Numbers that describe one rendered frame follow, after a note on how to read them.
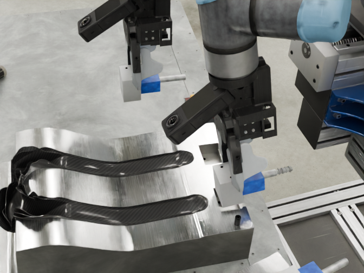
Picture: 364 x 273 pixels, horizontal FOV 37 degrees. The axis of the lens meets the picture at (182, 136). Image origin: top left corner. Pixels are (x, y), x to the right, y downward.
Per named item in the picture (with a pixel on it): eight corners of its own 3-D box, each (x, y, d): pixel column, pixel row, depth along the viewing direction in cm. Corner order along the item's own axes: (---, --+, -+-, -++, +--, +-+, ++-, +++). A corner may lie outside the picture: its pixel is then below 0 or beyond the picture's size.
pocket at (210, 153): (220, 155, 106) (221, 142, 104) (227, 175, 103) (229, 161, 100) (197, 158, 106) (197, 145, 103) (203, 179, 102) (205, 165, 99)
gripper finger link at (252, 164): (274, 192, 86) (266, 140, 83) (238, 201, 86) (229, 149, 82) (268, 183, 89) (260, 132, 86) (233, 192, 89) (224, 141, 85)
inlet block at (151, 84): (182, 79, 115) (182, 58, 111) (187, 95, 111) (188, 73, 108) (119, 86, 113) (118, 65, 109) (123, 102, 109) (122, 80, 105)
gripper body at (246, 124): (278, 140, 83) (275, 72, 76) (223, 154, 82) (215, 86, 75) (261, 113, 89) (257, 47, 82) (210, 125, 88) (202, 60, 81)
